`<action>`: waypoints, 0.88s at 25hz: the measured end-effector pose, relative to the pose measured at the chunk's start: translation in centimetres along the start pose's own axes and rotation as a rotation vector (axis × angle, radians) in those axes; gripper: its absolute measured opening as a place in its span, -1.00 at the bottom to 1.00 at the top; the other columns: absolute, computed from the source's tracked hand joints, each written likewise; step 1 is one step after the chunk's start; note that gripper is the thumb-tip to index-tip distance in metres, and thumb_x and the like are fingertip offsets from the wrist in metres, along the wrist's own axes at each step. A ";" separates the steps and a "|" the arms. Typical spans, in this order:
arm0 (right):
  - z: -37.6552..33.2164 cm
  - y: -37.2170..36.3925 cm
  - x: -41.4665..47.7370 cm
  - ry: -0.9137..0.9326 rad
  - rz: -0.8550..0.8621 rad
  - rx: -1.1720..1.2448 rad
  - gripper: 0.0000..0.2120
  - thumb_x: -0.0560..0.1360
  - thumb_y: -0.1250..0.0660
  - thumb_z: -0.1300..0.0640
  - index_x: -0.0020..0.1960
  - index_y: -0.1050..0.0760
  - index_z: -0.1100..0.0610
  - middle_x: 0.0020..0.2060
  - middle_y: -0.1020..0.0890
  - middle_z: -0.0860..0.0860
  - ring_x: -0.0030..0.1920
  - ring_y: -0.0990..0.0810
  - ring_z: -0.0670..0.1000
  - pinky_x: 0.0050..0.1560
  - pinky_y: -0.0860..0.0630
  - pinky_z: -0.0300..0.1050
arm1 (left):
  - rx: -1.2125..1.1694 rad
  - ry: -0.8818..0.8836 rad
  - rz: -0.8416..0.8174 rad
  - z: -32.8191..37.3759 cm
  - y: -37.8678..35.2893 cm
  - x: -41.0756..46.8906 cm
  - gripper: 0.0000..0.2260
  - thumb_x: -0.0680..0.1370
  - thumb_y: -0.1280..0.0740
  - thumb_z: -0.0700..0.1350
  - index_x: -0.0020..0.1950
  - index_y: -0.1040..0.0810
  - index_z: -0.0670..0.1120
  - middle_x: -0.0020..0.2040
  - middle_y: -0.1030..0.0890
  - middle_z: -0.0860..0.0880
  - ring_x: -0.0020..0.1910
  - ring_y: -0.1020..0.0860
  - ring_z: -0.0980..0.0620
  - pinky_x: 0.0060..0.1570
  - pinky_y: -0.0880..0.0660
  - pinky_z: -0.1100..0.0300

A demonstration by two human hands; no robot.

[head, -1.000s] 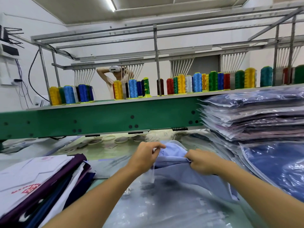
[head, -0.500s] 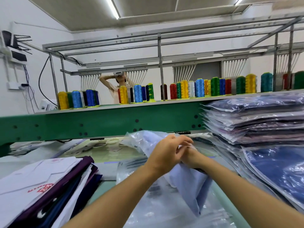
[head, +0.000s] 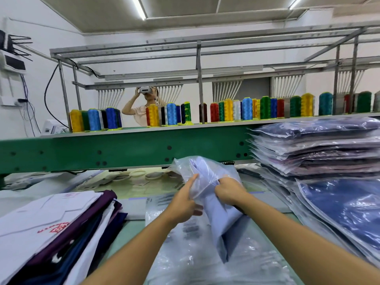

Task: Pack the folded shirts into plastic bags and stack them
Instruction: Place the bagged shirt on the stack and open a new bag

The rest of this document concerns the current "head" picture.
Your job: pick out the white box device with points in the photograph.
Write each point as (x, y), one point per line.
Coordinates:
(54, 127)

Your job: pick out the wall router with antennas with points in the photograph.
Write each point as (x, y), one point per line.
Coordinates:
(12, 59)

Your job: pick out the stack of plastic bags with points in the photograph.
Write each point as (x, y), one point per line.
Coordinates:
(190, 258)

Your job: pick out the person's left forearm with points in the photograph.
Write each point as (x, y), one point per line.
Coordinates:
(127, 255)

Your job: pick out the single clear plastic bag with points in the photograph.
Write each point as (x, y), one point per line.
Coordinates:
(181, 166)
(312, 216)

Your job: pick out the row of coloured thread spools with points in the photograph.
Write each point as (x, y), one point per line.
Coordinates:
(249, 109)

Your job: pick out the grey metal thread rack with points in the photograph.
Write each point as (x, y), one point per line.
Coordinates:
(199, 62)

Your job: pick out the white headset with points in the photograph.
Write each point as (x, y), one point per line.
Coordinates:
(145, 90)

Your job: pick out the ceiling light tube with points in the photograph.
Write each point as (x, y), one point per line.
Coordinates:
(295, 2)
(138, 6)

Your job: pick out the person's right hand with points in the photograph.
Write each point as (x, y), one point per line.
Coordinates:
(233, 190)

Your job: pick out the green machine beam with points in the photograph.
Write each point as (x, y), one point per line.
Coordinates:
(119, 148)

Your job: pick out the person's right forearm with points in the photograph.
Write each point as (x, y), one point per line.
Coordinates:
(314, 246)

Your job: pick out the stack of bagged garments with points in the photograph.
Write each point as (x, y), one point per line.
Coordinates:
(314, 145)

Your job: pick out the white wall socket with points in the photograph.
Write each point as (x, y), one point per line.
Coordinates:
(15, 102)

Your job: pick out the person's left hand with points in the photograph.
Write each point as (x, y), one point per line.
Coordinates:
(181, 206)

